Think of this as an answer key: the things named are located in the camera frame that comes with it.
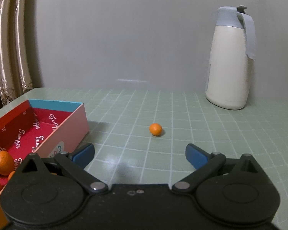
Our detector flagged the colourful cardboard box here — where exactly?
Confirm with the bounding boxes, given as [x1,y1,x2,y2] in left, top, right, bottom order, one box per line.
[0,99,89,230]

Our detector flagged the small orange kumquat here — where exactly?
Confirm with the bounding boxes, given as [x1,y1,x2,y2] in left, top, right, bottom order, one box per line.
[0,150,15,176]
[149,123,163,136]

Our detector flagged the beige lace-trimmed curtain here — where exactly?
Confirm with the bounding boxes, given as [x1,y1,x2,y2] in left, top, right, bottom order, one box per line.
[0,0,35,108]

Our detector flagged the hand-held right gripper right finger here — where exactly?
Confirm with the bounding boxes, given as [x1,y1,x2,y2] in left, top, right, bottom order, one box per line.
[171,144,263,195]

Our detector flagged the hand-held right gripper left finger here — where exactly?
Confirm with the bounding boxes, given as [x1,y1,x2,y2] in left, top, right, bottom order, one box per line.
[14,143,109,195]

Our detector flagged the green grid tablecloth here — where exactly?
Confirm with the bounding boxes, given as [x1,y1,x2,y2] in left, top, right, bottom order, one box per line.
[0,87,288,230]

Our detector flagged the cream thermos jug grey lid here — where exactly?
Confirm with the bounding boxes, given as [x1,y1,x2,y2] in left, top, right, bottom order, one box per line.
[205,5,257,110]

